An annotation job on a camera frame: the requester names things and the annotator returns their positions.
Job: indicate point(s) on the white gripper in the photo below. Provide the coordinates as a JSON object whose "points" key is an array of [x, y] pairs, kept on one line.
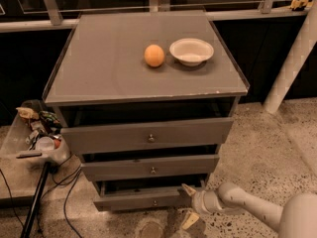
{"points": [[197, 202]]}

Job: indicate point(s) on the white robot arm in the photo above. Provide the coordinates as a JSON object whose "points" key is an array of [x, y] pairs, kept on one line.
{"points": [[296, 219]]}

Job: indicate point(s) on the grey drawer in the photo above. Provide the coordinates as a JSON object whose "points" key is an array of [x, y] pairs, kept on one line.
{"points": [[145, 136], [150, 168], [124, 195]]}

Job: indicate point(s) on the black stand pole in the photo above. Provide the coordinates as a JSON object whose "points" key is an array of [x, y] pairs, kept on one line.
{"points": [[33, 210]]}

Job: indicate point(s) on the grey bottom drawer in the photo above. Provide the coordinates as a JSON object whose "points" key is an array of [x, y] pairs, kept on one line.
{"points": [[124, 195]]}

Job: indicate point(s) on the grey drawer cabinet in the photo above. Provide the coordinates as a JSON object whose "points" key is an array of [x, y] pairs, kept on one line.
{"points": [[103, 78]]}

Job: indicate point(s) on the metal railing frame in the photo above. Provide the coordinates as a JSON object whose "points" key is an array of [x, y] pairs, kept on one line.
{"points": [[37, 15]]}

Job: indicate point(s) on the grey middle drawer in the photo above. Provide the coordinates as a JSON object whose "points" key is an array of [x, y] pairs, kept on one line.
{"points": [[150, 168]]}

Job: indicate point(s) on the yellow clamp on rail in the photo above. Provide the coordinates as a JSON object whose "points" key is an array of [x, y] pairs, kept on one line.
{"points": [[297, 5]]}

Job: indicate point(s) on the white paper bowl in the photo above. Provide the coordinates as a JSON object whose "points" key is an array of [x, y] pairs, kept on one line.
{"points": [[191, 52]]}

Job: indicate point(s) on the assorted items in bin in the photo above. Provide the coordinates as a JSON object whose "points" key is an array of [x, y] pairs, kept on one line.
{"points": [[44, 126]]}

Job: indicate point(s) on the orange ball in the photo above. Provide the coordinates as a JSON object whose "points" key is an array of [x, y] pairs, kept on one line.
{"points": [[154, 55]]}

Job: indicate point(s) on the white diagonal support post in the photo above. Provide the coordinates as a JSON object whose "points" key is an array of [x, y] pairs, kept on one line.
{"points": [[298, 54]]}

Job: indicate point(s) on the grey top drawer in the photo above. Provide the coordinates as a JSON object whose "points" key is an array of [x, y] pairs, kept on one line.
{"points": [[145, 136]]}

